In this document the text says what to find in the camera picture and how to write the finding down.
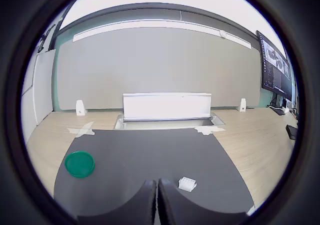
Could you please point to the small white plastic terminal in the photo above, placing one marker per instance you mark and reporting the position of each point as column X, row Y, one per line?
column 187, row 183

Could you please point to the round green lid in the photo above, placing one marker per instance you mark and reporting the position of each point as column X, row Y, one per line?
column 79, row 163

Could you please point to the dark grey mat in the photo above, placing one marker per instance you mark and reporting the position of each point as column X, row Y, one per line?
column 150, row 155

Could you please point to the white masking tape patch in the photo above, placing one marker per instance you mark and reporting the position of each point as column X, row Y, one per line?
column 251, row 211
column 208, row 130
column 82, row 131

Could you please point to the small black desk device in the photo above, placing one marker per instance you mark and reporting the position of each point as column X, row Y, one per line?
column 292, row 132

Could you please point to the grey partition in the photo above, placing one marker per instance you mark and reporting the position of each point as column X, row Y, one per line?
column 155, row 67

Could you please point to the white side partition panel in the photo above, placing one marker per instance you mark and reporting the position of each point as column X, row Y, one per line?
column 40, row 85

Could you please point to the black computer monitor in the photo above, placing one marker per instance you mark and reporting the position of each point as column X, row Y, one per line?
column 275, row 72

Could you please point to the white partition foot bracket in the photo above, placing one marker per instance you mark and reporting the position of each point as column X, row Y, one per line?
column 80, row 107
column 242, row 105

